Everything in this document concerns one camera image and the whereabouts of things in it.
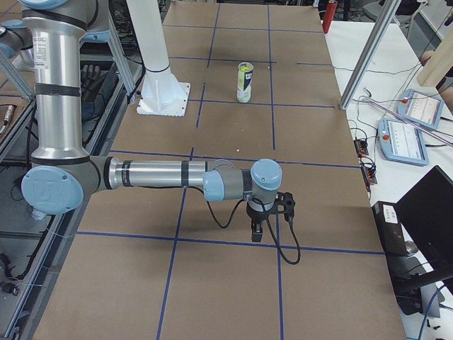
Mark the near teach pendant tablet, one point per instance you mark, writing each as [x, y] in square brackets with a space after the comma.
[401, 142]

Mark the teach pendant tablet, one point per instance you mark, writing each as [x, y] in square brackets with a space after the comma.
[401, 142]
[421, 108]

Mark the far teach pendant tablet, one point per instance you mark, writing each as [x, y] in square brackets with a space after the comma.
[421, 108]

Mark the clear tennis ball can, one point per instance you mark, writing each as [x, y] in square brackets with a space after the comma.
[243, 93]

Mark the black computer box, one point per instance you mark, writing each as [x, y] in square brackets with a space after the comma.
[390, 231]

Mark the black monitor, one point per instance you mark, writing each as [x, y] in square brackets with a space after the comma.
[426, 213]

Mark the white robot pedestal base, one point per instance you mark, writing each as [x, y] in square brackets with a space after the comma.
[162, 93]

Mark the red cylinder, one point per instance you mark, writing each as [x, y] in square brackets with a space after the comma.
[329, 14]

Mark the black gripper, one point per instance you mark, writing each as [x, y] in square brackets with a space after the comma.
[257, 214]

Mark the aluminium frame post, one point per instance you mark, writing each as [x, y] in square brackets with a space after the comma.
[384, 19]

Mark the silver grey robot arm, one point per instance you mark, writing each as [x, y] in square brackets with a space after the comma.
[83, 85]

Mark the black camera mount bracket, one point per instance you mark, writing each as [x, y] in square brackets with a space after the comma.
[285, 206]

